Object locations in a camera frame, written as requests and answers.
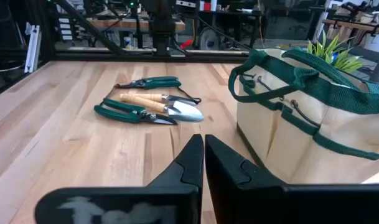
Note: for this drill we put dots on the beige canvas green-trimmed gardening bag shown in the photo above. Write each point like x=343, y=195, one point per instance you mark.
x=301, y=140

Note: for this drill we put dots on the wooden side table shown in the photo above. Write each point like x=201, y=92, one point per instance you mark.
x=348, y=25

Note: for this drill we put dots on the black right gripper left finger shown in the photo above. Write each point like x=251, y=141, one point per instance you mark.
x=176, y=202

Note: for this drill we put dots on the silver aluminium extrusion post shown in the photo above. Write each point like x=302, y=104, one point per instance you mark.
x=32, y=53

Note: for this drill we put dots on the potted artificial green plant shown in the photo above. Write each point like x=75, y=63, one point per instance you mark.
x=329, y=51

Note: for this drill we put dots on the wooden workbench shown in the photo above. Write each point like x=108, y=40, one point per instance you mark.
x=120, y=24

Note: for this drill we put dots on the black metal table frame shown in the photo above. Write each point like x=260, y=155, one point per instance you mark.
x=114, y=57

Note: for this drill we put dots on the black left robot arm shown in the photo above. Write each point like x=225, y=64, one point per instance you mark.
x=161, y=31

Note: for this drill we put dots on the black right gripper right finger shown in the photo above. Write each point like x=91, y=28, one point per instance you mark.
x=239, y=199

